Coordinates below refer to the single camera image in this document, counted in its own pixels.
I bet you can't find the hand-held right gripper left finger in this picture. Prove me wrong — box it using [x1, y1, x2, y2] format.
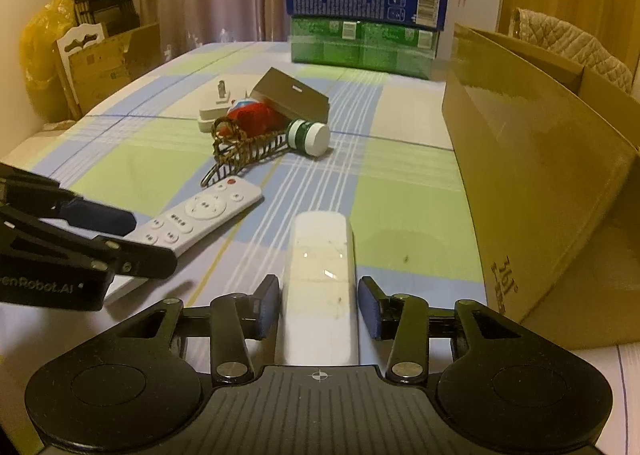
[114, 275, 282, 384]

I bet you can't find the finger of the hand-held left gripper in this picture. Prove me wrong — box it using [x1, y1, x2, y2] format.
[0, 208, 179, 281]
[0, 162, 137, 237]

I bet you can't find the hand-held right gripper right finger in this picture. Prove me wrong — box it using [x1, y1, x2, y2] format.
[357, 276, 532, 384]

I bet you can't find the plain white remote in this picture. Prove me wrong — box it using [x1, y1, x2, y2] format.
[280, 211, 362, 367]

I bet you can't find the white remote with buttons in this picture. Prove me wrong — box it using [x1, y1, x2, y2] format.
[102, 176, 264, 306]

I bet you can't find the large cardboard box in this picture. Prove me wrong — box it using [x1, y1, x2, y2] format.
[441, 22, 640, 351]

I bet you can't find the gold router box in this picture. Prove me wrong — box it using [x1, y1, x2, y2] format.
[249, 67, 331, 124]

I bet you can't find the small brown cardboard box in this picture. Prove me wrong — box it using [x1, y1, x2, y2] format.
[67, 23, 163, 120]

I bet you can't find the white three-pin plug adapter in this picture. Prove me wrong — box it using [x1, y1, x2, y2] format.
[196, 80, 238, 134]

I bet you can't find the green jar with white lid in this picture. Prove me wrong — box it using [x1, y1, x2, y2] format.
[286, 119, 332, 158]

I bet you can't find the white cutout cardboard panel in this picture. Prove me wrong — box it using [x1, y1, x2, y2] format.
[54, 24, 108, 120]

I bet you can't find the red toy figure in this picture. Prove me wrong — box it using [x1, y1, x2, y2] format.
[227, 94, 293, 138]

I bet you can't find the yellow plastic bag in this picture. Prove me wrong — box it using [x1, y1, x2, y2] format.
[19, 0, 76, 120]

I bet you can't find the light green carton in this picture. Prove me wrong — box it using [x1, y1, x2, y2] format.
[290, 16, 442, 80]

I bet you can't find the beige quilted cloth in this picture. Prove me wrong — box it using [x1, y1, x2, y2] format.
[510, 7, 635, 96]

